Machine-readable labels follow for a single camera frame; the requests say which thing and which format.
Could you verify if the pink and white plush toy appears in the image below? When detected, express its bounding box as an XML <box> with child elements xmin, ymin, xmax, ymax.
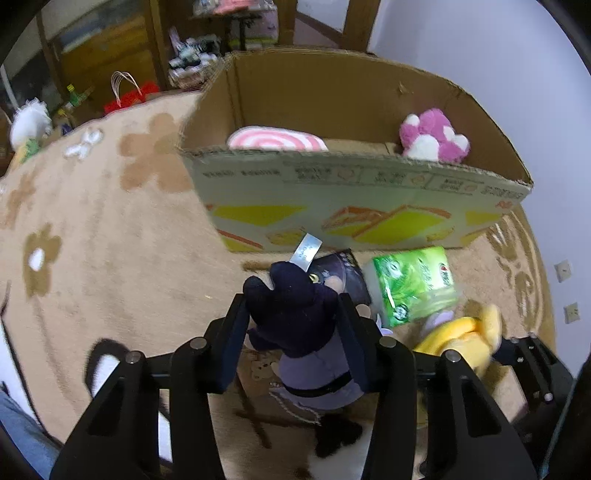
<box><xmin>399</xmin><ymin>108</ymin><xmax>471</xmax><ymax>163</ymax></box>

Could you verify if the yellow plush toy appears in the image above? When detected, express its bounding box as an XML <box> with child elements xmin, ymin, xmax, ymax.
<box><xmin>412</xmin><ymin>303</ymin><xmax>504</xmax><ymax>385</ymax></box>

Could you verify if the wooden cabinet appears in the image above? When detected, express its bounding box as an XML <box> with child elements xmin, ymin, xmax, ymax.
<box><xmin>36</xmin><ymin>0</ymin><xmax>163</xmax><ymax>109</ymax></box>

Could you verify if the red bag with handles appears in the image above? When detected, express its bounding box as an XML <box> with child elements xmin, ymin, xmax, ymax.
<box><xmin>103</xmin><ymin>71</ymin><xmax>160</xmax><ymax>116</ymax></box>

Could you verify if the dark table with clutter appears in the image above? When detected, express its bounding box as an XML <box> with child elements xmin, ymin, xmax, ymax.
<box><xmin>188</xmin><ymin>0</ymin><xmax>283</xmax><ymax>52</ymax></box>

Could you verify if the pink white swirl plush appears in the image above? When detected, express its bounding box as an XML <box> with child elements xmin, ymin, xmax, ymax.
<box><xmin>226</xmin><ymin>126</ymin><xmax>329</xmax><ymax>152</ymax></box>

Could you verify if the green bottle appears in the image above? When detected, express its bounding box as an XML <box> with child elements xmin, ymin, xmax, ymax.
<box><xmin>67</xmin><ymin>84</ymin><xmax>95</xmax><ymax>109</ymax></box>

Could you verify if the dark purple plush doll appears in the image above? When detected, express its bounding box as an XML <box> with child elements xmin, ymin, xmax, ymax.
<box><xmin>243</xmin><ymin>233</ymin><xmax>365</xmax><ymax>457</ymax></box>

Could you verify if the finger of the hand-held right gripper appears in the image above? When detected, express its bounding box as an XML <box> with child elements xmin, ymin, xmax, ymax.
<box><xmin>493</xmin><ymin>335</ymin><xmax>574</xmax><ymax>418</ymax></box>

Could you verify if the beige flower pattern rug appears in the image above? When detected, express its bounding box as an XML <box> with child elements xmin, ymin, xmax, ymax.
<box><xmin>0</xmin><ymin>88</ymin><xmax>555</xmax><ymax>480</ymax></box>

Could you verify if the green plastic packet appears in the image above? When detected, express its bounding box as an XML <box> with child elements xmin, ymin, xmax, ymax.
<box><xmin>361</xmin><ymin>246</ymin><xmax>459</xmax><ymax>328</ymax></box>

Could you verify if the white fluffy plush toy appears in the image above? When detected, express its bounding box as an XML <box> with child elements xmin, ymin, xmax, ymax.
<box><xmin>9</xmin><ymin>99</ymin><xmax>52</xmax><ymax>149</ymax></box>

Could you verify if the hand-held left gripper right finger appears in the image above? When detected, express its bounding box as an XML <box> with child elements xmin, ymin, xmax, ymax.
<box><xmin>337</xmin><ymin>294</ymin><xmax>539</xmax><ymax>480</ymax></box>

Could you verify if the person's leg in jeans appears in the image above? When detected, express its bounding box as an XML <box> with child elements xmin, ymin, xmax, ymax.
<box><xmin>0</xmin><ymin>390</ymin><xmax>63</xmax><ymax>480</ymax></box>

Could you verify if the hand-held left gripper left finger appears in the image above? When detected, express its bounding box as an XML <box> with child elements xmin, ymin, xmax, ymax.
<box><xmin>50</xmin><ymin>293</ymin><xmax>250</xmax><ymax>480</ymax></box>

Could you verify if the large cardboard box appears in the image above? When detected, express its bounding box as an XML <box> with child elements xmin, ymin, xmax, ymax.
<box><xmin>178</xmin><ymin>50</ymin><xmax>534</xmax><ymax>254</ymax></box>

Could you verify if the basket of assorted things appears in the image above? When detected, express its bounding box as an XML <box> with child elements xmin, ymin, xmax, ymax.
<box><xmin>167</xmin><ymin>27</ymin><xmax>223</xmax><ymax>89</ymax></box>

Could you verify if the black printed card package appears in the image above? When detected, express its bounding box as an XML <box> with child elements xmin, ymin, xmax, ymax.
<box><xmin>308</xmin><ymin>248</ymin><xmax>373</xmax><ymax>305</ymax></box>

